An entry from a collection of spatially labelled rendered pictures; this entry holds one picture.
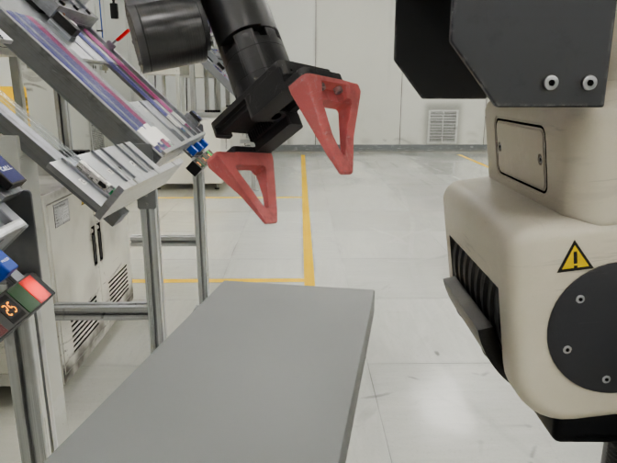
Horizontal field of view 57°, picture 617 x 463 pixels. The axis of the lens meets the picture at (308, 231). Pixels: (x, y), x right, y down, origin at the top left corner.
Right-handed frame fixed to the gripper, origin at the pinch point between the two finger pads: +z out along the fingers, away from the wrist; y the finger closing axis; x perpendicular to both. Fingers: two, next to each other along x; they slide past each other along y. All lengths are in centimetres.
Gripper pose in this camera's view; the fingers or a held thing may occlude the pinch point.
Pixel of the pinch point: (303, 191)
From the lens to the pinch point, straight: 48.2
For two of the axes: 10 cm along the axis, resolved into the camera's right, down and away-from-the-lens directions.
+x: 6.8, -0.7, 7.3
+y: 6.5, -3.9, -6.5
